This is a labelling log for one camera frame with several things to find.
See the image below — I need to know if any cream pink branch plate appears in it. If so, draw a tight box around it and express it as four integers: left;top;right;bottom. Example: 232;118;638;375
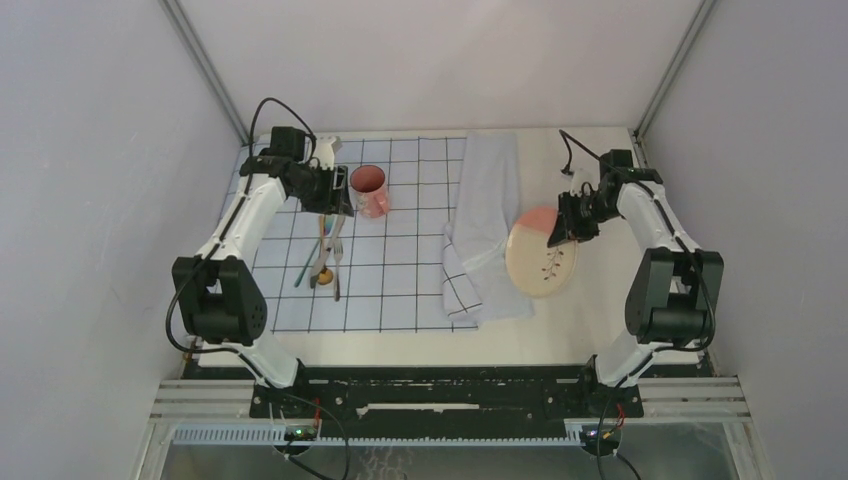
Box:
505;206;578;299

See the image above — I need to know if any pink patterned mug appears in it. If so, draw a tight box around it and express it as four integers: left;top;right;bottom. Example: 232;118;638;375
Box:
350;165;390;218

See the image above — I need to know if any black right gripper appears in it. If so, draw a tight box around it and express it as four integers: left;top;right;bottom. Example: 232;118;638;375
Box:
549;190;622;248

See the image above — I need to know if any white checked tablecloth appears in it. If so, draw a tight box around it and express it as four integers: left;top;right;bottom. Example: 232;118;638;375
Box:
218;130;535;334

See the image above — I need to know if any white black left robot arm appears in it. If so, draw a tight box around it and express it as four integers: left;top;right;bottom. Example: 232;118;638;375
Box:
166;127;354;417

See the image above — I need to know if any white slotted cable duct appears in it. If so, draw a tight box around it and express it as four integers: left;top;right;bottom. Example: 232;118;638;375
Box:
170;423;588;448

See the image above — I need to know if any metal cutlery piece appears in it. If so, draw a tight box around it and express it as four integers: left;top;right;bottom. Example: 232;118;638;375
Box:
324;215;346;263

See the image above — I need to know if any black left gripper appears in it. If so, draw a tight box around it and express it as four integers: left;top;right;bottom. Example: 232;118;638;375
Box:
291;163;354;218

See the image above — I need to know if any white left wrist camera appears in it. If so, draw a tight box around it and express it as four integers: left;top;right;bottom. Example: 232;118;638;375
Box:
313;136;342;170

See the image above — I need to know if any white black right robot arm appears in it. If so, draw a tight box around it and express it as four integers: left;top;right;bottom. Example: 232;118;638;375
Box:
547;149;724;416

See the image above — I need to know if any iridescent rainbow fork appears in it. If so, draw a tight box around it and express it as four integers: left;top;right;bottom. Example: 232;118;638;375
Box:
293;215;328;288

